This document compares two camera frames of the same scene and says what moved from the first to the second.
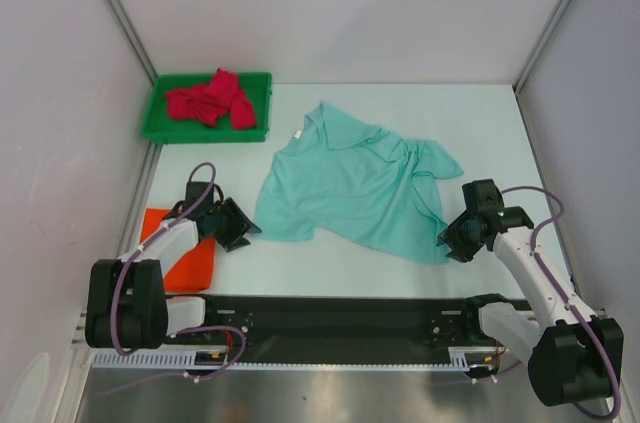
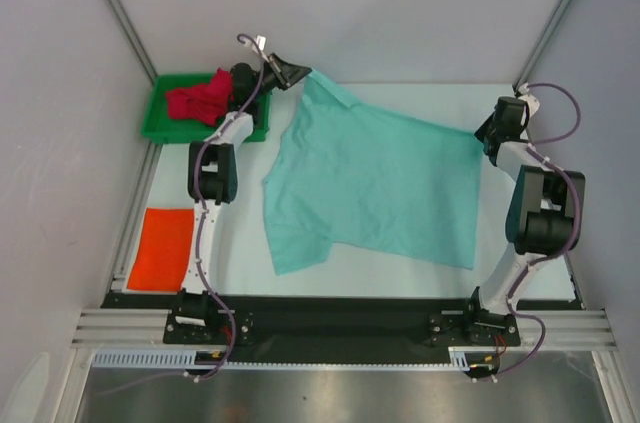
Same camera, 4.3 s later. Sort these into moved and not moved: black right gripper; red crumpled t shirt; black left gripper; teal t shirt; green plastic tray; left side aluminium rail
Moved: black right gripper; teal t shirt; black left gripper
Not moved: green plastic tray; left side aluminium rail; red crumpled t shirt
